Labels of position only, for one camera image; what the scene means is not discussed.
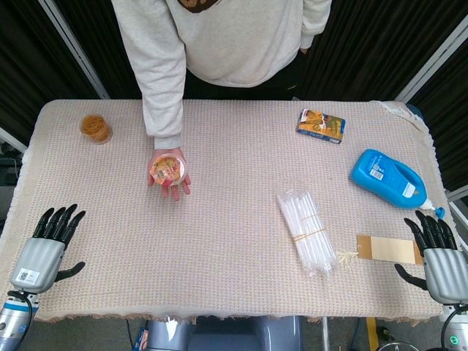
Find blue yellow drink carton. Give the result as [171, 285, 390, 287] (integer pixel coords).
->
[295, 108, 347, 145]

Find person right forearm grey sleeve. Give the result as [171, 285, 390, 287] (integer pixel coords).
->
[120, 0, 188, 151]

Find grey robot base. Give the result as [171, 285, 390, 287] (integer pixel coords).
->
[146, 316, 304, 351]

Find beige bookmark with tassel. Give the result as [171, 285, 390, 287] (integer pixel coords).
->
[336, 235, 425, 268]

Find person left forearm grey sleeve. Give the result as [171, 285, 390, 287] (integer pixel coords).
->
[300, 0, 333, 50]

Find blue plastic bottle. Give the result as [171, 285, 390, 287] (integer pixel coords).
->
[350, 148, 446, 219]

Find orange jelly cup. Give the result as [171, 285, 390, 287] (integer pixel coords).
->
[150, 154, 184, 188]

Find beige woven tablecloth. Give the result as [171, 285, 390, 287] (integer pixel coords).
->
[0, 99, 449, 325]

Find person in grey sweatshirt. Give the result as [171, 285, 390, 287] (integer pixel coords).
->
[0, 0, 468, 191]

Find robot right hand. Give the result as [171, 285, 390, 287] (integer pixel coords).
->
[393, 210, 468, 305]

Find clear jar of rubber bands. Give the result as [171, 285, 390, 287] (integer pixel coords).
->
[79, 113, 113, 146]

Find person right hand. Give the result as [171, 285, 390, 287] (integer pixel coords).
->
[148, 147, 192, 201]

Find bundle of clear straws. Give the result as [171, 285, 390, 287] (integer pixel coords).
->
[276, 188, 338, 278]

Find aluminium frame post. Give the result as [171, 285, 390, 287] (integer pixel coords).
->
[38, 0, 110, 99]
[394, 25, 468, 103]

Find person torso grey sweatshirt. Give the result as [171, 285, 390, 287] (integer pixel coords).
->
[111, 0, 330, 88]

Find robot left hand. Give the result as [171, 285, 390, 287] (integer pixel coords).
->
[10, 203, 87, 295]

